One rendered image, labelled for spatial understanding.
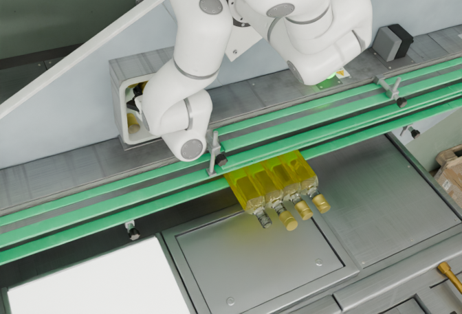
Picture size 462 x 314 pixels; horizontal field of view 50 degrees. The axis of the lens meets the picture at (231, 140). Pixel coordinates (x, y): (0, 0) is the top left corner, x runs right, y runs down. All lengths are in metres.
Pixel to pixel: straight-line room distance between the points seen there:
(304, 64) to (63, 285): 0.84
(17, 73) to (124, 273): 0.93
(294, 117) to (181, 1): 0.71
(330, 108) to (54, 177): 0.79
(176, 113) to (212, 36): 0.25
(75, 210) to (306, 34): 0.74
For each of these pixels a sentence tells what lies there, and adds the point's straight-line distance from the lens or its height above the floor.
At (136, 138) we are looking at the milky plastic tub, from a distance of 1.32.
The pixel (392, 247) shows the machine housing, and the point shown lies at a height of 1.29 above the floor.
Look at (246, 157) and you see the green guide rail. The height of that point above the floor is 0.95.
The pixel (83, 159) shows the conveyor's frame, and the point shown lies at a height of 0.80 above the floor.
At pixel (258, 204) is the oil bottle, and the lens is 1.34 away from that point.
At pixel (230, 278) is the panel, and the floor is 1.19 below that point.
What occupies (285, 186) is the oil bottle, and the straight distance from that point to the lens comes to 1.38.
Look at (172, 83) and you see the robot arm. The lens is 0.87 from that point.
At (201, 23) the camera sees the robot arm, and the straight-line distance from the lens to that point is 0.76.
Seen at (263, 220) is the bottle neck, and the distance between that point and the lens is 1.32.
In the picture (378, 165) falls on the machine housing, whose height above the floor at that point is 1.01.
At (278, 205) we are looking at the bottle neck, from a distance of 1.36.
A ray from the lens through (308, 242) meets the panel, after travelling 1.48.
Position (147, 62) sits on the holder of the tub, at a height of 0.79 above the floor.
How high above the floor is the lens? 1.67
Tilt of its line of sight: 34 degrees down
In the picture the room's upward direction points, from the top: 148 degrees clockwise
